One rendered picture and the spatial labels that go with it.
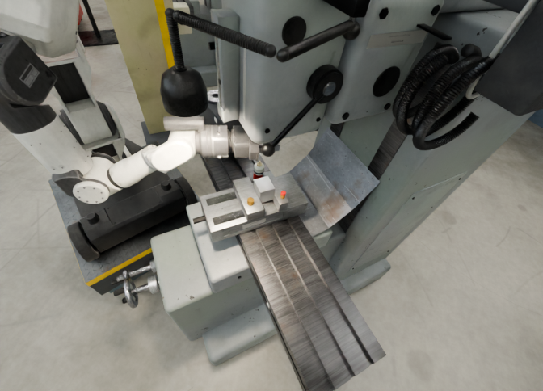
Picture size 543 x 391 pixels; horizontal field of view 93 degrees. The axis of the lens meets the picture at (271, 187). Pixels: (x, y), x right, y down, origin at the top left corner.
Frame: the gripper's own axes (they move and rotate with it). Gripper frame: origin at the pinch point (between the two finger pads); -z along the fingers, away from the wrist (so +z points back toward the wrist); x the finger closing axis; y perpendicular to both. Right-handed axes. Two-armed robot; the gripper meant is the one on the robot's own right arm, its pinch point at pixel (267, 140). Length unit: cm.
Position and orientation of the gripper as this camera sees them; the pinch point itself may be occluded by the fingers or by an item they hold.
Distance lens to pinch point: 73.0
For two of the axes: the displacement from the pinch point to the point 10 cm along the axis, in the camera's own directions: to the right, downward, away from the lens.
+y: -1.1, 6.4, 7.6
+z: -9.8, 0.4, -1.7
